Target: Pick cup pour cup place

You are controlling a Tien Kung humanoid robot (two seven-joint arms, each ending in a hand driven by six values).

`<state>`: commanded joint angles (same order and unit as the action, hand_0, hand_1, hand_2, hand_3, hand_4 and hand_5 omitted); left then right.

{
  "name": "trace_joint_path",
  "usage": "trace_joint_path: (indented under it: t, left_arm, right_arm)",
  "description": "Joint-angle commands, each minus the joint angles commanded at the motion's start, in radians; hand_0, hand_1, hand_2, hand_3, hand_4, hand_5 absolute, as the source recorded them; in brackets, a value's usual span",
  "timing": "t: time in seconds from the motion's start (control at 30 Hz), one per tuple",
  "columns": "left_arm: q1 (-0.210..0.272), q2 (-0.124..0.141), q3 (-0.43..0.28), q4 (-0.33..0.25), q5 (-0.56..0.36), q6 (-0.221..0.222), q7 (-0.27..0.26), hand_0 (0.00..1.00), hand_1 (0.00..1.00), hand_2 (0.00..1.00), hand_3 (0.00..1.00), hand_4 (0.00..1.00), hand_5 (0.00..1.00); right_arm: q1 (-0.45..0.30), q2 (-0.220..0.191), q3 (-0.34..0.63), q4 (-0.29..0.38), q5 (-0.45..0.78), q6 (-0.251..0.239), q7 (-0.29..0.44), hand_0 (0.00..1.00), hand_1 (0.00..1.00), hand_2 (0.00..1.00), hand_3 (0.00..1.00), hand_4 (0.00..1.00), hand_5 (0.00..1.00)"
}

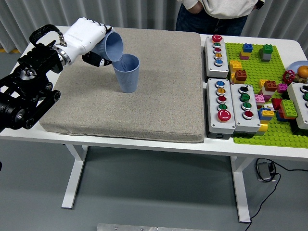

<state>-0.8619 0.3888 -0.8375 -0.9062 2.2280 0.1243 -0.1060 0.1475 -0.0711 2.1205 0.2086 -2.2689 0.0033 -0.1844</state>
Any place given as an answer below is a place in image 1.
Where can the person's right hand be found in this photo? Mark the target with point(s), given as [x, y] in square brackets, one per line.
[194, 9]

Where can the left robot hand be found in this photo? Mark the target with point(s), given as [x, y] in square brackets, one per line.
[81, 36]

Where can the blue ribbed cup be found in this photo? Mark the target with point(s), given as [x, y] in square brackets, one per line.
[127, 81]
[114, 47]

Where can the person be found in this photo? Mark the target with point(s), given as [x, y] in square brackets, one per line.
[223, 9]

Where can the grey curtain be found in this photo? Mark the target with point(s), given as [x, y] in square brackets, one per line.
[48, 9]

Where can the grey five-button control box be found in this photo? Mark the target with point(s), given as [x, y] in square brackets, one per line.
[211, 67]
[214, 125]

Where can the blue toy brick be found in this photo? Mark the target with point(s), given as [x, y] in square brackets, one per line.
[261, 115]
[279, 117]
[247, 47]

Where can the yellow toy brick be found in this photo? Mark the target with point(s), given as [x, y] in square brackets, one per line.
[232, 77]
[235, 65]
[267, 113]
[244, 53]
[261, 84]
[262, 126]

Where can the pink toy brick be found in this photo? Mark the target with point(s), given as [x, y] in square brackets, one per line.
[259, 98]
[243, 58]

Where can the brown toy brick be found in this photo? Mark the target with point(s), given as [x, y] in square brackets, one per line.
[240, 75]
[270, 85]

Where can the grey toy brick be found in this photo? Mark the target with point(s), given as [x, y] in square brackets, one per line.
[264, 57]

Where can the green studded baseplate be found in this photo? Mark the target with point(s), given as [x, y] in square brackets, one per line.
[255, 69]

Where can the grey-brown mat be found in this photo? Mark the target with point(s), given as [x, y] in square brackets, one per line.
[156, 108]

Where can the white toy brick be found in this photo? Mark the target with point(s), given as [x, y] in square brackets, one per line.
[267, 92]

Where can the blue plate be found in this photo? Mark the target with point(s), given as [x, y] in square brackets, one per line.
[293, 66]

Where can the magenta toy brick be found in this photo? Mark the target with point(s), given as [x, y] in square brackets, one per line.
[267, 97]
[282, 88]

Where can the red valve wheel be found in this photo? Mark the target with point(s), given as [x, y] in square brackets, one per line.
[288, 76]

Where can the white printed toy tile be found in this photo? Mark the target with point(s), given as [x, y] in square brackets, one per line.
[267, 106]

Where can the red toy brick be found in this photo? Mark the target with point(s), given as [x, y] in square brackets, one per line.
[276, 103]

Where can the orange toy fruit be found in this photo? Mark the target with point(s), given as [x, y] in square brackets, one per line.
[303, 71]

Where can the brown toy food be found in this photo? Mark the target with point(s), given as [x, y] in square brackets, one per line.
[300, 79]

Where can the grey four-button control box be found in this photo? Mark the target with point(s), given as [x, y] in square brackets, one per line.
[247, 125]

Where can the grey button control box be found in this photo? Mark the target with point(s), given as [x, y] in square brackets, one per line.
[296, 101]

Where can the lime green toy brick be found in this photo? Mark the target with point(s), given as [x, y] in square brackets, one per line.
[289, 108]

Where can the white table leg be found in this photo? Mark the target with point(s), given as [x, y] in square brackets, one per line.
[240, 192]
[69, 197]

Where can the grey power adapter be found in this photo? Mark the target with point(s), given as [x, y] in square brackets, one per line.
[263, 170]

